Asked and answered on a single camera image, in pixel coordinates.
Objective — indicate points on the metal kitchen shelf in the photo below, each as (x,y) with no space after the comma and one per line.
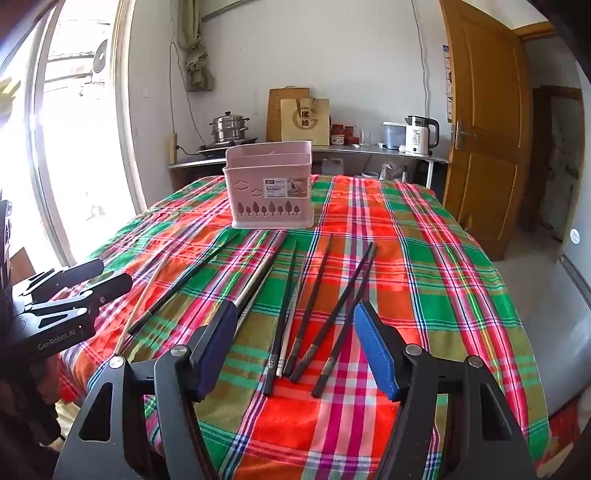
(369,150)

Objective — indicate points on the wooden door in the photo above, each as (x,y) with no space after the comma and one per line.
(485,92)

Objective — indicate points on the tan paper bag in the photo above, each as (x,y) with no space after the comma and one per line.
(304,124)

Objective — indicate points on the steel shelf stand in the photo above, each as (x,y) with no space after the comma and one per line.
(198,162)

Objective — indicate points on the white jar with red lid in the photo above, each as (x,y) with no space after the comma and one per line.
(338,140)

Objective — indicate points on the steel steamer pot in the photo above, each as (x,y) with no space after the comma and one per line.
(228,129)

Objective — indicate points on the clear plastic container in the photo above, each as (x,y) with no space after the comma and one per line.
(392,136)

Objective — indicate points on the outdoor air conditioner unit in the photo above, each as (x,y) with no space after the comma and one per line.
(99,57)

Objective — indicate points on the white window frame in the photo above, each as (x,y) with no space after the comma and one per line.
(124,138)

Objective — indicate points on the black induction cooker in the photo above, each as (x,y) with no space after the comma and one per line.
(217,148)

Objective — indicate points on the giraffe wall poster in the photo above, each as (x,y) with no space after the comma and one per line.
(447,83)

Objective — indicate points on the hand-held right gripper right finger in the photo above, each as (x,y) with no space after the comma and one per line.
(376,350)

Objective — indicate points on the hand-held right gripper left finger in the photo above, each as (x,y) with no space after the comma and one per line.
(217,341)

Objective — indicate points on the black chopstick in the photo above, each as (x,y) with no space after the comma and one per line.
(331,311)
(344,323)
(184,281)
(281,318)
(309,304)

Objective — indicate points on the pink plastic utensil basket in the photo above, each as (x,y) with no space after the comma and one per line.
(268,212)

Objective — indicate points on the person's left forearm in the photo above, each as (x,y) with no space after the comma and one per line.
(23,415)

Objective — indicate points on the plaid tablecloth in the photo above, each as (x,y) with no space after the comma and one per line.
(415,258)

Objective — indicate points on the glass cup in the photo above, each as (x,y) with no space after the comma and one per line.
(364,137)

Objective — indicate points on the white electric kettle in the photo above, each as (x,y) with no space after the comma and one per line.
(418,138)

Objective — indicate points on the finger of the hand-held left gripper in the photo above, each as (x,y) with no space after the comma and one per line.
(115,286)
(85,270)

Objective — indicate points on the wooden cutting board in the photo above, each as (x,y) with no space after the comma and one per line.
(274,110)

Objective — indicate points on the silver refrigerator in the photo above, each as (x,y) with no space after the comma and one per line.
(572,323)

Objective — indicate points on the tied beige curtain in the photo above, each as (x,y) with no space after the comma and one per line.
(196,64)

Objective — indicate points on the beige power strip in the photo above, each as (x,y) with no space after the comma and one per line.
(173,147)

